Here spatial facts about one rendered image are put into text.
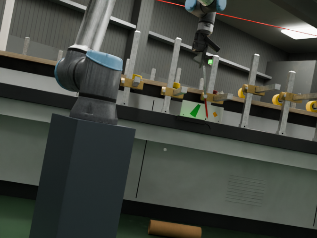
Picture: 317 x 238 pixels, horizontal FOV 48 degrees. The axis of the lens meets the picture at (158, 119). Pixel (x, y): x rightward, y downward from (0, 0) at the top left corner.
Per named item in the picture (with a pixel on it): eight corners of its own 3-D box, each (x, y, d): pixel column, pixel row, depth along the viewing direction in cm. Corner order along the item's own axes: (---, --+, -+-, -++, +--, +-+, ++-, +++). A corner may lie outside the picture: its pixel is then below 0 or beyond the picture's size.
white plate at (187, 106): (221, 123, 215) (224, 107, 215) (179, 115, 212) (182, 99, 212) (221, 123, 216) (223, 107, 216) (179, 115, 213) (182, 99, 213)
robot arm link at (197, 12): (200, -8, 191) (213, 1, 200) (184, -5, 199) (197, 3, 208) (196, 9, 191) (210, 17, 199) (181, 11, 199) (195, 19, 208)
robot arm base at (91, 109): (125, 126, 139) (130, 102, 139) (81, 119, 127) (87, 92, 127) (103, 121, 154) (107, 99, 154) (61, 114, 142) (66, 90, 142)
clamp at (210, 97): (222, 104, 215) (224, 96, 215) (201, 99, 214) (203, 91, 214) (220, 104, 221) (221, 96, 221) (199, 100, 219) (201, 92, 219)
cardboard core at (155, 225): (202, 229, 202) (151, 222, 199) (199, 243, 202) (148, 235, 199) (199, 225, 210) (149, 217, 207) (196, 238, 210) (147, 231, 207)
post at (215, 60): (205, 132, 215) (219, 55, 215) (200, 131, 215) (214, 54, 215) (204, 132, 218) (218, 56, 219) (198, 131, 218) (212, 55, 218)
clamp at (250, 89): (264, 95, 218) (266, 87, 218) (244, 91, 216) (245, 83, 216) (260, 96, 224) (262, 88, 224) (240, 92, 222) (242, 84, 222)
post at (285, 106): (282, 146, 221) (296, 71, 221) (277, 145, 220) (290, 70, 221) (279, 146, 224) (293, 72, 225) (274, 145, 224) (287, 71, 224)
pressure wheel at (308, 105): (307, 107, 241) (315, 114, 242) (314, 98, 242) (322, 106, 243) (303, 107, 247) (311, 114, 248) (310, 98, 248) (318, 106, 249)
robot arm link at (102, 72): (92, 94, 130) (101, 47, 130) (69, 90, 142) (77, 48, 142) (124, 101, 140) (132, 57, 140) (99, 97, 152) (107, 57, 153)
